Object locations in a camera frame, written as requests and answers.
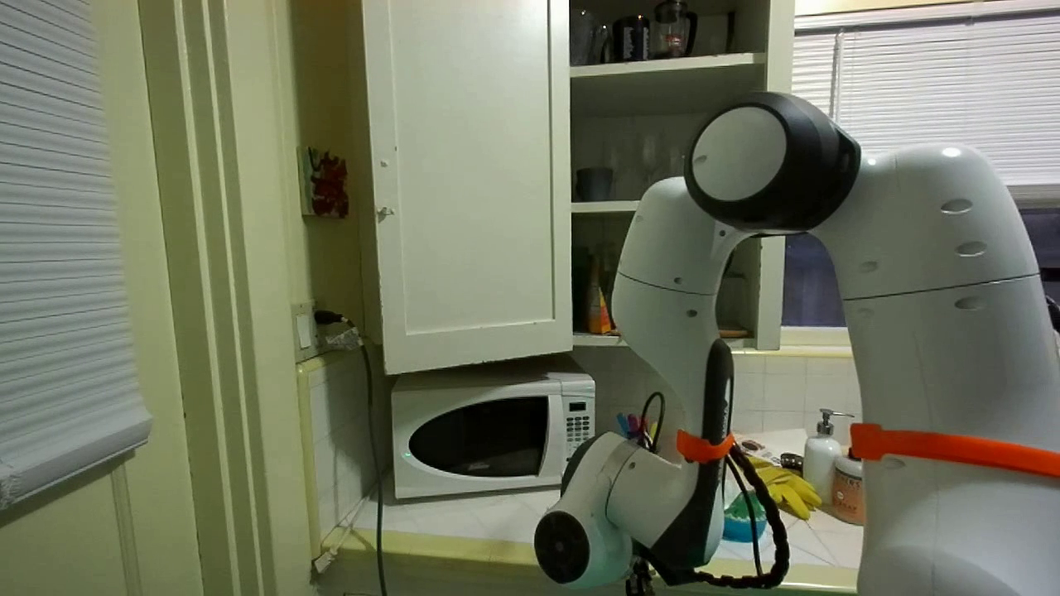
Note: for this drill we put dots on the yellow rubber gloves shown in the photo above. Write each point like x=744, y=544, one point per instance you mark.
x=791, y=489

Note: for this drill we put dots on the small dark jar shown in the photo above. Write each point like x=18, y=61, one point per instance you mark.
x=792, y=462

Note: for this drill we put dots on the orange item in cabinet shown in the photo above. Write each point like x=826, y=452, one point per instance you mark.
x=602, y=313

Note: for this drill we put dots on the dark jars on shelf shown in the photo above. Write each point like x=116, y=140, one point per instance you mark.
x=649, y=33

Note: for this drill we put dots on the white cabinet door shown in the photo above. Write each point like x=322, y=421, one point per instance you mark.
x=467, y=184

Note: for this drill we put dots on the green sponge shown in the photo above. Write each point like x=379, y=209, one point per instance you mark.
x=751, y=506

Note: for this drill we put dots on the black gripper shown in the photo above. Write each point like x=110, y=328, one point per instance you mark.
x=636, y=584

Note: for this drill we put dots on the dark cup in cabinet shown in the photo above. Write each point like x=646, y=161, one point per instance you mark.
x=597, y=184

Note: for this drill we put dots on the red wall decoration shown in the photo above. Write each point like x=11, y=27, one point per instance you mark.
x=329, y=184

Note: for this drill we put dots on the white microwave oven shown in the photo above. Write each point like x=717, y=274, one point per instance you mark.
x=490, y=433

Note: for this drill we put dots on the white pleated window blind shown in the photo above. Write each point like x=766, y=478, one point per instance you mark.
x=60, y=233

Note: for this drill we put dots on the colourful utensils bunch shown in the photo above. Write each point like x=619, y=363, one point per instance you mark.
x=635, y=425

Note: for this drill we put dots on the white pump soap bottle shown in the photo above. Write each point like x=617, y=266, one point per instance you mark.
x=821, y=459

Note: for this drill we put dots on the white open shelf cabinet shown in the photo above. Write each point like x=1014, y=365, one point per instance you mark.
x=665, y=85

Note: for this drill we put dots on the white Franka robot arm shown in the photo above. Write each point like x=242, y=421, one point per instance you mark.
x=937, y=333

